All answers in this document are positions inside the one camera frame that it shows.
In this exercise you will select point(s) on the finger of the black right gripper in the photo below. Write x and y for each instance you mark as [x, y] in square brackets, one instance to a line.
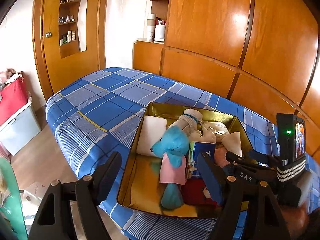
[238, 161]

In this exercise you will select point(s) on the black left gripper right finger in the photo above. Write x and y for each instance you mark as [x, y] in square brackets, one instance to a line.
[264, 219]

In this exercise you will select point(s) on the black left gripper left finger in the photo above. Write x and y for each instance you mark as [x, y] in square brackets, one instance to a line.
[54, 217]

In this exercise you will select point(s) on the pink sock navy band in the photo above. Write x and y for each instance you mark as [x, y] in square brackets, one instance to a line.
[220, 157]

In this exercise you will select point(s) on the beige cloth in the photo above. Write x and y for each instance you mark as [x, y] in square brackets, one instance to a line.
[232, 143]

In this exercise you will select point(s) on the blue tissue packet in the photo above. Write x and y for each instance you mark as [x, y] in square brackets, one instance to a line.
[196, 149]

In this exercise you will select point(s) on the red plush item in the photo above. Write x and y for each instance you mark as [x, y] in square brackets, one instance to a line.
[196, 194]

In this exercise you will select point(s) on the blue plush toy pink dress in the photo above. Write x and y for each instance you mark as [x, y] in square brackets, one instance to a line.
[172, 149]

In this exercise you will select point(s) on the white foam sponge block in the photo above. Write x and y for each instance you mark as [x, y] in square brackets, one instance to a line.
[152, 130]

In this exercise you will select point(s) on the person right hand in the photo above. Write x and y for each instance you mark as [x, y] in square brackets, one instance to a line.
[296, 219]

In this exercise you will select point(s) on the white printed cloth pouch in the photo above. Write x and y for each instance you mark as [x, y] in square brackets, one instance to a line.
[217, 128]

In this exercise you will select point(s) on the green glass table edge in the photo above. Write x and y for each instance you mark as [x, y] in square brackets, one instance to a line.
[12, 207]

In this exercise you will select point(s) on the white sock blue stripe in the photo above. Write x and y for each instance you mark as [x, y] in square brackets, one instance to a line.
[188, 121]

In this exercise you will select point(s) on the gold metal tray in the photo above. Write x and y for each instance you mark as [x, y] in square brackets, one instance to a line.
[140, 188]

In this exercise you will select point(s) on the white plastic bin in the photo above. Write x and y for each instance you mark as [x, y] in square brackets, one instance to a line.
[20, 128]

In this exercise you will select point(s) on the blue plaid bedspread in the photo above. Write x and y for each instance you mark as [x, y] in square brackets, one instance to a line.
[100, 113]

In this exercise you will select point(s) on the red storage box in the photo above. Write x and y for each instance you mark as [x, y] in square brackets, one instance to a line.
[13, 97]

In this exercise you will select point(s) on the white container on shelf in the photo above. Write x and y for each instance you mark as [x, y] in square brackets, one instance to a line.
[159, 34]

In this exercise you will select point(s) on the wooden door with shelf niche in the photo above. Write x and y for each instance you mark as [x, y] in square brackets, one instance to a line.
[68, 41]

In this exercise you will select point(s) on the black camera with screen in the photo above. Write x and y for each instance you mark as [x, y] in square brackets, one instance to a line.
[291, 137]

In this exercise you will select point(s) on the wooden wardrobe wall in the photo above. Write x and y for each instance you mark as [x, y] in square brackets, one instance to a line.
[262, 54]

